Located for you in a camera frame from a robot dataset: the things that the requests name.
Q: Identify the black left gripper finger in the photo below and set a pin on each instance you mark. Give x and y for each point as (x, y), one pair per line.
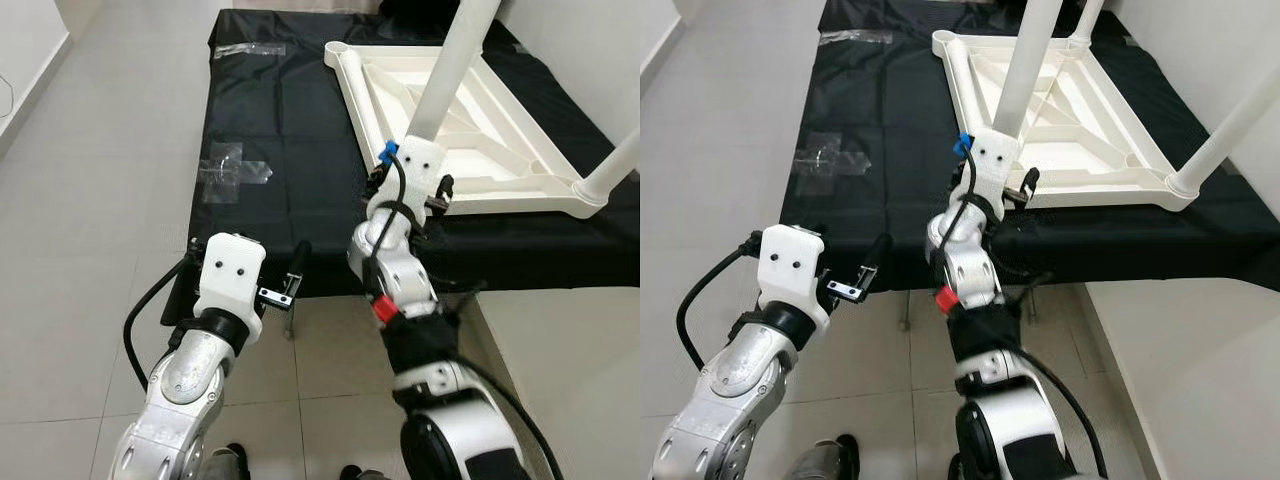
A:
(875, 258)
(298, 265)

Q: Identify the black table cloth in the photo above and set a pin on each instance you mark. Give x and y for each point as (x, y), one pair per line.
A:
(300, 180)
(880, 220)

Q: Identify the white plastic table top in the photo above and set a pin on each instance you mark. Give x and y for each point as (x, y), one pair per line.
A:
(520, 150)
(1100, 140)

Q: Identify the clear plastic bag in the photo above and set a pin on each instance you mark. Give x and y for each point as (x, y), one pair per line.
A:
(830, 165)
(235, 175)

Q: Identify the dark robot left foot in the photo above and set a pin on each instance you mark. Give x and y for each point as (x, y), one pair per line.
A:
(825, 462)
(228, 465)

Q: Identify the dark robot foot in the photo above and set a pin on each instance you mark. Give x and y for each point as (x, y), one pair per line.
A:
(958, 470)
(825, 462)
(360, 473)
(228, 465)

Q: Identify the dark robot right foot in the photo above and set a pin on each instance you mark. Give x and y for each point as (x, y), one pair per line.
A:
(360, 473)
(958, 470)

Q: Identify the clear plastic wrapper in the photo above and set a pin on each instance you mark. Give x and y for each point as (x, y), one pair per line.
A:
(855, 37)
(250, 49)

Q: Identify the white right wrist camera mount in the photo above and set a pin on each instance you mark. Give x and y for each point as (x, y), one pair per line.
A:
(420, 165)
(995, 160)

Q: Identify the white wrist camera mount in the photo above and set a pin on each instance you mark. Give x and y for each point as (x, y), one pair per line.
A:
(790, 262)
(995, 160)
(230, 270)
(420, 165)

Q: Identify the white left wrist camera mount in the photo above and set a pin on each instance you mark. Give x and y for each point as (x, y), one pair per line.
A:
(230, 270)
(790, 262)

